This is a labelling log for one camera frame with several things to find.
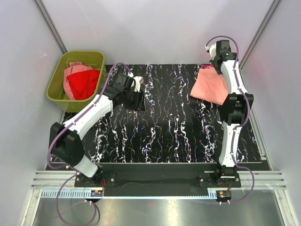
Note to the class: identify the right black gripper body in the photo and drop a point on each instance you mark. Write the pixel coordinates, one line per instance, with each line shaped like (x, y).
(216, 67)

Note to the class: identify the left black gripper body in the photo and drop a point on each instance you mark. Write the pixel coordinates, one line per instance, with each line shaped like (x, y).
(133, 100)

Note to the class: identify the salmon pink t shirt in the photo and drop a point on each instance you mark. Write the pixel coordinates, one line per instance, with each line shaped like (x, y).
(210, 86)

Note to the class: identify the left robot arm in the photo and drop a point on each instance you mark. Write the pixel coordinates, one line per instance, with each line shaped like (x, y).
(65, 141)

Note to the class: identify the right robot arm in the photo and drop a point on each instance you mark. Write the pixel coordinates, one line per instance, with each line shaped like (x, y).
(234, 111)

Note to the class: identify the folded magenta t shirt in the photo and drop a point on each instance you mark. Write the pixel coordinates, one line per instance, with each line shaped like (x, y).
(207, 67)

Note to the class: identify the red t shirt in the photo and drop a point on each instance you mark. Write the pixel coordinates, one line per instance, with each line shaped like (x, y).
(83, 84)

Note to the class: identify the dusty pink t shirt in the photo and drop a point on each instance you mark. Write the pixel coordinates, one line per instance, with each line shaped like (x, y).
(73, 68)

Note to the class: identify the olive green plastic bin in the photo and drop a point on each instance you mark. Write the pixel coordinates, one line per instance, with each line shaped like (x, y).
(55, 91)

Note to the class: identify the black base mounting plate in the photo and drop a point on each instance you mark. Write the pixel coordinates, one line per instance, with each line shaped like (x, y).
(169, 173)

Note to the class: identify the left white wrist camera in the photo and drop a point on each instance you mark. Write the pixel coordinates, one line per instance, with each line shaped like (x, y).
(136, 85)

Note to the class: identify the aluminium frame rail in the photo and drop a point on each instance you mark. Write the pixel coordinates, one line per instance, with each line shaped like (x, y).
(63, 184)

